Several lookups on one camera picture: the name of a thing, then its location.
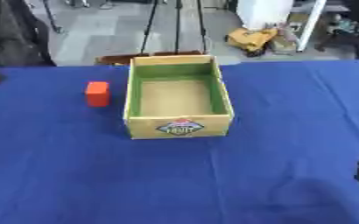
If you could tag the tan cardboard box green inside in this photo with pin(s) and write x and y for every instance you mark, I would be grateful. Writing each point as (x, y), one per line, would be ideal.
(178, 127)

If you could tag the person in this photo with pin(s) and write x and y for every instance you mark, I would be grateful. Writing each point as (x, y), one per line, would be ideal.
(13, 32)

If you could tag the orange rectangular block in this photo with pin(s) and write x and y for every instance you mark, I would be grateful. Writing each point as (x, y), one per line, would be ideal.
(97, 94)

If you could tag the dark chair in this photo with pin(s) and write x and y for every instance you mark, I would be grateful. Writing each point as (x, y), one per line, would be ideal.
(348, 29)

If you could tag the yellow bag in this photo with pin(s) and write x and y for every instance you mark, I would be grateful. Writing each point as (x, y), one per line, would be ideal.
(249, 39)

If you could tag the white panel board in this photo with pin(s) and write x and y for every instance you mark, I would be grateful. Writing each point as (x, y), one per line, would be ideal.
(279, 17)

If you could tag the black tripod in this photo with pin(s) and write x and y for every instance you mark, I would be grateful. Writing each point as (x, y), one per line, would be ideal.
(176, 26)

